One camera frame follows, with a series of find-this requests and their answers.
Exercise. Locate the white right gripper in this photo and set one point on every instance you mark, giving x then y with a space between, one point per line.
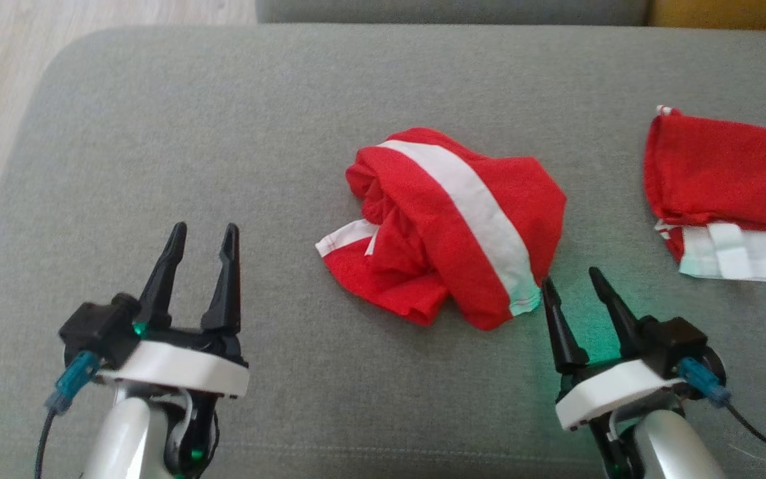
616 389

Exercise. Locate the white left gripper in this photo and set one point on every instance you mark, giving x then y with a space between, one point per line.
177 366

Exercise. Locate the red white basketball jersey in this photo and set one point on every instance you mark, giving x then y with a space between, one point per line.
722 173

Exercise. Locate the red shorts with white stripe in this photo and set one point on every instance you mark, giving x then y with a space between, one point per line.
423 199

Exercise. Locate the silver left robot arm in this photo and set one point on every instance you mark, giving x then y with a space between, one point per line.
120 439

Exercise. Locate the large grey chaise cushion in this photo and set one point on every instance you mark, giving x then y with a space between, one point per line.
190 133

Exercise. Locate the yellow sofa backrest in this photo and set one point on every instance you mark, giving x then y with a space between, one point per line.
729 12

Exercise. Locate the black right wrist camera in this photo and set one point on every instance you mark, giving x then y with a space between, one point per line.
672 339

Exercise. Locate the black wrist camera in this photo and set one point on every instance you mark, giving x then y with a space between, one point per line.
672 339
100 326

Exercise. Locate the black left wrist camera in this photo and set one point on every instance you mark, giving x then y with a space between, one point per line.
100 326

